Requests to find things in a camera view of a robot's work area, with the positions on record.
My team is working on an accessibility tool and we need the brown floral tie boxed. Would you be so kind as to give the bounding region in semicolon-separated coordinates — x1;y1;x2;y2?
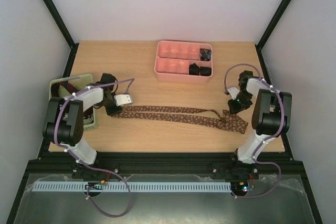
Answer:
112;105;248;134

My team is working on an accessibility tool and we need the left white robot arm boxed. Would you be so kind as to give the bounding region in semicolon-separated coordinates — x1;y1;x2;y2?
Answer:
43;73;133;179

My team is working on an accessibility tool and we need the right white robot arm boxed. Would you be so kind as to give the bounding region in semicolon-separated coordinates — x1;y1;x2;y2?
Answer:
226;70;292;178

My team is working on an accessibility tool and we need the green perforated basket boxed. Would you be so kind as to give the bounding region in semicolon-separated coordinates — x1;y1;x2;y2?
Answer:
49;74;98;131

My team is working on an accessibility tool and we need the rolled black tie right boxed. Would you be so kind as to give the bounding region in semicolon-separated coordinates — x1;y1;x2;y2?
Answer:
199;67;212;77

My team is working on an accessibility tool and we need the rolled black tie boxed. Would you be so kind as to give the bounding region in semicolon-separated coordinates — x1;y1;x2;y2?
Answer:
189;63;200;76
199;67;212;77

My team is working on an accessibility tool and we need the red black striped tie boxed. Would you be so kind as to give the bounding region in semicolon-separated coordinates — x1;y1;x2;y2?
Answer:
50;81;79;98

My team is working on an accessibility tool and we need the rolled black tie left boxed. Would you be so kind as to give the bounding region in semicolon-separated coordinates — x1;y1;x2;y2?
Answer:
189;63;200;76

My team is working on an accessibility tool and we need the rolled blue patterned tie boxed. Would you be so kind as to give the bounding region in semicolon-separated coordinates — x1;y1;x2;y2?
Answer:
199;48;212;61

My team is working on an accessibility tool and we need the pink compartment organizer box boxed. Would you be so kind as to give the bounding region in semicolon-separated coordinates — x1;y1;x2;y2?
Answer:
154;40;213;84

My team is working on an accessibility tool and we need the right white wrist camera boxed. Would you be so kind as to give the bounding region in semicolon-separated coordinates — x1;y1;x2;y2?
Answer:
225;87;240;100

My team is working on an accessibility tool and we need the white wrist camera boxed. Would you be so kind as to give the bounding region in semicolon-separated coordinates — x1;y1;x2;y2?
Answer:
114;94;133;106
225;87;240;100

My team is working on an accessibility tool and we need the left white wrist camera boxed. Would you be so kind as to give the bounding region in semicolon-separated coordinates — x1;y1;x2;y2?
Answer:
114;94;133;106

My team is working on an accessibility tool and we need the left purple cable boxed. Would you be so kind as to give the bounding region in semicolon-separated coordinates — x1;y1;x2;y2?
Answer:
53;77;135;218

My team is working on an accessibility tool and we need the purple cable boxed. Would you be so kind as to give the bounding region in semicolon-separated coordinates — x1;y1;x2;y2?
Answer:
224;62;283;199
53;77;135;218

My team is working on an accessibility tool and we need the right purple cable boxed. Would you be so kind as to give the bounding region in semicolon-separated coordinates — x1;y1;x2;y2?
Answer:
224;62;283;199

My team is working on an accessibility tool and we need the black aluminium frame rail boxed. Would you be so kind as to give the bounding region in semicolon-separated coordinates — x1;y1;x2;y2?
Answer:
24;152;307;180

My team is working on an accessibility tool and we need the light blue cable duct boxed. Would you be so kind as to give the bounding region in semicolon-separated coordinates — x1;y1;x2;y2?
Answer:
32;182;232;193

